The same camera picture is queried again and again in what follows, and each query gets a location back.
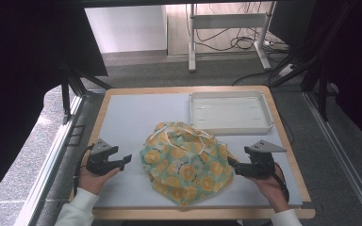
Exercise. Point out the black metal stand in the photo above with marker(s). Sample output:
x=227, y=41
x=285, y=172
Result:
x=70, y=84
x=322, y=88

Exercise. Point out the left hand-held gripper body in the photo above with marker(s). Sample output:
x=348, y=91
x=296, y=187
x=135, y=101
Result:
x=98, y=163

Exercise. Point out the person's right hand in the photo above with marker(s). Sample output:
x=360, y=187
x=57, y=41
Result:
x=275, y=191

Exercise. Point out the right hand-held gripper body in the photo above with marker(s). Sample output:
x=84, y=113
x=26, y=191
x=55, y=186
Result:
x=262, y=163

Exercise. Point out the black curtain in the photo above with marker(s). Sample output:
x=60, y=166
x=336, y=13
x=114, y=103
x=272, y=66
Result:
x=352, y=62
x=22, y=62

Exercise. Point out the person's left hand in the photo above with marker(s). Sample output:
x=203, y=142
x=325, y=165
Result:
x=92, y=182

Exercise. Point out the white metal desk frame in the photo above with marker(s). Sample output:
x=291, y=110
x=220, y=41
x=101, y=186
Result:
x=227, y=20

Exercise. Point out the fruit print fabric bag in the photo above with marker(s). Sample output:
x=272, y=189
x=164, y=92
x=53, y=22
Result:
x=185, y=163

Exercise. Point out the aluminium frame rail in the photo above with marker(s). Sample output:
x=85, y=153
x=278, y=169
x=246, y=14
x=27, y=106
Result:
x=342, y=153
x=48, y=169

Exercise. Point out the white plastic tray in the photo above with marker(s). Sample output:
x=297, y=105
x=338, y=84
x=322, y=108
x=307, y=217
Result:
x=231, y=113

